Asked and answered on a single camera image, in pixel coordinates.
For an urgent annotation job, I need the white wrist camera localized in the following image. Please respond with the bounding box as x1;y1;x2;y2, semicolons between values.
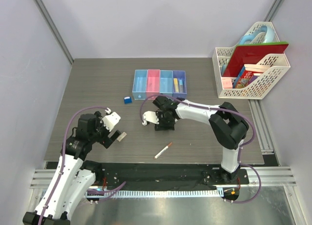
100;108;121;132
142;111;159;126

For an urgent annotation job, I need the orange white marker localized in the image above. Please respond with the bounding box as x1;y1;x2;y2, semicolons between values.
154;142;173;159

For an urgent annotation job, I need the yellow capped tube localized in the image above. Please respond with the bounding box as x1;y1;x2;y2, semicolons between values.
173;78;179;93

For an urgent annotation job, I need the white perforated file rack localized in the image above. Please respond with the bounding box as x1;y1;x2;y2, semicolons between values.
212;21;291;100

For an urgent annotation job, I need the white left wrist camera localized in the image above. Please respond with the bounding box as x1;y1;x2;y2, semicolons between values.
100;108;121;132

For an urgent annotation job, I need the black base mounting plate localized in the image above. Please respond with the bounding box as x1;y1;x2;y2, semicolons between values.
81;161;250;187

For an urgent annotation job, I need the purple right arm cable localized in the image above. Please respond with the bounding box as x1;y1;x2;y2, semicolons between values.
139;94;263;204

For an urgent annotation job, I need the colourful book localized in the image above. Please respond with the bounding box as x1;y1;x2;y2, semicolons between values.
233;64;258;89

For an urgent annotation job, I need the clear beige eraser block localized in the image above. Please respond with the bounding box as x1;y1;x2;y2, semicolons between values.
117;132;127;142

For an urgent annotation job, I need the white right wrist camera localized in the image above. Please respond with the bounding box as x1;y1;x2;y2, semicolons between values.
142;111;159;126

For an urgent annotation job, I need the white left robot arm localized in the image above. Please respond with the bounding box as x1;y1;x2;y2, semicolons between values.
22;108;121;225

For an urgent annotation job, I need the pink drawer box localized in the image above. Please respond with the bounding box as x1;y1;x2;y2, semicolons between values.
146;69;160;97

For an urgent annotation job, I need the blue capped clear tube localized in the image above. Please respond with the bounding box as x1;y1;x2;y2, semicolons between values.
178;79;184;93

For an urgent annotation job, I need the light blue drawer box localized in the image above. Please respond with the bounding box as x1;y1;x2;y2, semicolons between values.
132;70;148;100

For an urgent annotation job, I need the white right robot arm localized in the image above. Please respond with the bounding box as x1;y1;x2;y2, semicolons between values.
153;96;249;184

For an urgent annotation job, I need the small blue box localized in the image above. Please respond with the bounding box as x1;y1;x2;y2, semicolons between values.
124;96;132;104

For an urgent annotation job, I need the white slotted cable duct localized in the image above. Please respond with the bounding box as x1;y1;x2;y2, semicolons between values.
86;188;225;199

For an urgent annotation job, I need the purple drawer box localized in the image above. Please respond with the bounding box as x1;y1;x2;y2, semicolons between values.
173;70;187;99

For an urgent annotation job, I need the pink sticky note block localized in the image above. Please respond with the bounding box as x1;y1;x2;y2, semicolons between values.
221;77;233;89

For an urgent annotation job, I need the teal blue drawer box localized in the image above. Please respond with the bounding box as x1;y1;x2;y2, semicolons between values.
159;70;173;96

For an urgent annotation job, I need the red folder board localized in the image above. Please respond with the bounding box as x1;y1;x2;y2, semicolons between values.
221;41;289;77

